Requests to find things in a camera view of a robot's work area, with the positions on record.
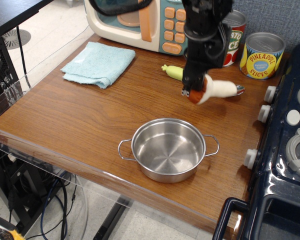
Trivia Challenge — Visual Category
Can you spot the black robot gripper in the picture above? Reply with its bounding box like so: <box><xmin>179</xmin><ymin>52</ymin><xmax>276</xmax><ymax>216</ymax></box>
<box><xmin>182</xmin><ymin>0</ymin><xmax>233</xmax><ymax>97</ymax></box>

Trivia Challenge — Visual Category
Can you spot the plush brown white mushroom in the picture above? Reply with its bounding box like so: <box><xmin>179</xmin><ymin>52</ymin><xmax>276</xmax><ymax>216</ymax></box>
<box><xmin>187</xmin><ymin>74</ymin><xmax>240</xmax><ymax>105</ymax></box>

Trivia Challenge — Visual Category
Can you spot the toy microwave cream teal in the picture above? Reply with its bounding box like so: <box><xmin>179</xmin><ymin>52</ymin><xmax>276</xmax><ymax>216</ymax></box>
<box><xmin>84</xmin><ymin>0</ymin><xmax>188</xmax><ymax>56</ymax></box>

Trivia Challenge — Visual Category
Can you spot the pineapple slices can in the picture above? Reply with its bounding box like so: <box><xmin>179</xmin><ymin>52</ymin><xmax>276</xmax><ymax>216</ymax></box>
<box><xmin>239</xmin><ymin>32</ymin><xmax>286</xmax><ymax>80</ymax></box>

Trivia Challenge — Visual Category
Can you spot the tomato sauce can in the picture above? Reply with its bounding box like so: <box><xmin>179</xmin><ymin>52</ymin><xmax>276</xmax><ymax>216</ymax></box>
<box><xmin>222</xmin><ymin>10</ymin><xmax>247</xmax><ymax>67</ymax></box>

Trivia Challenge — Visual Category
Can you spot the stainless steel pot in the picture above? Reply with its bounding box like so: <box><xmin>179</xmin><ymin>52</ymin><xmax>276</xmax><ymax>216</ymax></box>
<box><xmin>129</xmin><ymin>118</ymin><xmax>209</xmax><ymax>184</ymax></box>

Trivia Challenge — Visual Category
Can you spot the light blue folded towel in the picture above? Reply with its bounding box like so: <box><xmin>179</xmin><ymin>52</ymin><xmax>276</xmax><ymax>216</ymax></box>
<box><xmin>61</xmin><ymin>42</ymin><xmax>136</xmax><ymax>89</ymax></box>

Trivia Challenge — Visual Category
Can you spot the dark blue toy stove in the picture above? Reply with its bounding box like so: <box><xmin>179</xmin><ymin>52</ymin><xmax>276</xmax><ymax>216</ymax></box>
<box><xmin>213</xmin><ymin>44</ymin><xmax>300</xmax><ymax>240</ymax></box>

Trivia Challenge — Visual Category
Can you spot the black desk left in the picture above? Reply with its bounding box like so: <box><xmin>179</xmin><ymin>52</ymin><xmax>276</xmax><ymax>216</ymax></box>
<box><xmin>0</xmin><ymin>0</ymin><xmax>55</xmax><ymax>42</ymax></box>

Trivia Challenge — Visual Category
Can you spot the spoon with green handle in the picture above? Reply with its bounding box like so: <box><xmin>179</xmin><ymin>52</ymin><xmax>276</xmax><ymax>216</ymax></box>
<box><xmin>161</xmin><ymin>64</ymin><xmax>245</xmax><ymax>96</ymax></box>

